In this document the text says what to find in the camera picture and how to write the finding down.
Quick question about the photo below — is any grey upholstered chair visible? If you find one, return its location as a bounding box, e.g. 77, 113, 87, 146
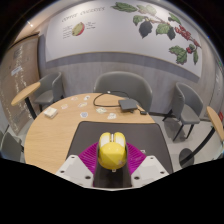
33, 71, 65, 113
93, 70, 154, 113
0, 129, 24, 163
162, 82, 205, 142

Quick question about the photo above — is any small white box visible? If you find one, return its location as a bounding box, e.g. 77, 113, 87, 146
43, 106, 59, 120

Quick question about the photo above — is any dark grey mouse pad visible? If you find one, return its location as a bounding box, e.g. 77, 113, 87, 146
65, 120, 174, 189

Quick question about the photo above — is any flat black device box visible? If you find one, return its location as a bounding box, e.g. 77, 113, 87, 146
118, 98, 139, 113

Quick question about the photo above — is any yellow computer mouse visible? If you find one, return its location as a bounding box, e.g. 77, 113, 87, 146
96, 131, 129, 171

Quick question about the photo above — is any thin black looped cable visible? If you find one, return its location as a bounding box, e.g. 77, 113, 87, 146
92, 90, 131, 108

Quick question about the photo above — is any black plug with cable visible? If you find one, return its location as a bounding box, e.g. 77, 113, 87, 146
139, 110, 174, 118

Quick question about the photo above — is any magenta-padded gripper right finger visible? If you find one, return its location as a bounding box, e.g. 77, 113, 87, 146
125, 142, 170, 188

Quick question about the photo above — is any wooden wall board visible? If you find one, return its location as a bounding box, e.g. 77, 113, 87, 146
0, 33, 41, 134

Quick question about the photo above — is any small round wooden side table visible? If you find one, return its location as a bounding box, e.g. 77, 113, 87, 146
10, 81, 42, 120

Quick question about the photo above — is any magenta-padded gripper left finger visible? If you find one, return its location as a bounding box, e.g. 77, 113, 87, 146
55, 142, 100, 188

